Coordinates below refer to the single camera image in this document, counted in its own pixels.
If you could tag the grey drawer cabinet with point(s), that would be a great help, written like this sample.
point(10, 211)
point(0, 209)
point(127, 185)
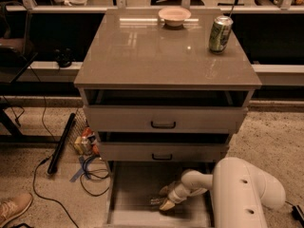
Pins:
point(137, 60)

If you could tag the tan shoe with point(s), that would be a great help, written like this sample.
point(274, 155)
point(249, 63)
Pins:
point(13, 208)

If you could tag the green soda can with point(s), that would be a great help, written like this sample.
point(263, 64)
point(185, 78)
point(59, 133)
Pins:
point(220, 33)

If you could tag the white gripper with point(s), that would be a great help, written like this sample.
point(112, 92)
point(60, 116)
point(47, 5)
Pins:
point(180, 192)

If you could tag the dark office chair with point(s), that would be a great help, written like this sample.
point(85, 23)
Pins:
point(16, 54)

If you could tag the top grey drawer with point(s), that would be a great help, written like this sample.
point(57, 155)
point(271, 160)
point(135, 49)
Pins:
point(164, 119)

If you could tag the clear plastic water bottle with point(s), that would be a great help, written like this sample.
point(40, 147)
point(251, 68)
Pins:
point(157, 201)

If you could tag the black bar on floor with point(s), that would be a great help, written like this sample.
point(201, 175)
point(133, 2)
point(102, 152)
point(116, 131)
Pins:
point(52, 168)

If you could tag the middle grey drawer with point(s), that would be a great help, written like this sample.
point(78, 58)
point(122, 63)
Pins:
point(162, 152)

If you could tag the grey drawer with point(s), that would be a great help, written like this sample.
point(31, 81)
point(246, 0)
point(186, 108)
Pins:
point(162, 152)
point(164, 119)

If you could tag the wire basket with items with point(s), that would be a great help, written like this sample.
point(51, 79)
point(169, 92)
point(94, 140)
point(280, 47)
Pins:
point(81, 138)

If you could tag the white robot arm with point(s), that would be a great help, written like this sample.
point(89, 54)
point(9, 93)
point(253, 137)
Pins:
point(239, 192)

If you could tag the white ceramic bowl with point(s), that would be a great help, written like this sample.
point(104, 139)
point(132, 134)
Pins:
point(174, 16)

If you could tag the bottom open drawer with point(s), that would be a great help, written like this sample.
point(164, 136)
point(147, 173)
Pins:
point(134, 183)

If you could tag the black headset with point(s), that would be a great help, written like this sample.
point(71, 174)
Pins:
point(64, 58)

